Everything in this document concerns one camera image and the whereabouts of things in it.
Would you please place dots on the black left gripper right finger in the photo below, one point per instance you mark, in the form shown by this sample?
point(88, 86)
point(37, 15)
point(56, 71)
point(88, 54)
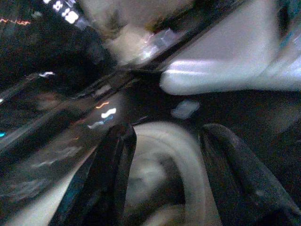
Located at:
point(235, 179)

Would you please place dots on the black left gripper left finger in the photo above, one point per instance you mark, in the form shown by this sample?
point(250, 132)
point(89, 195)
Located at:
point(105, 179)

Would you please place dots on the black top-load washing machine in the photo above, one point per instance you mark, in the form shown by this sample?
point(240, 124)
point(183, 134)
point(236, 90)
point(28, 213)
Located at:
point(47, 70)

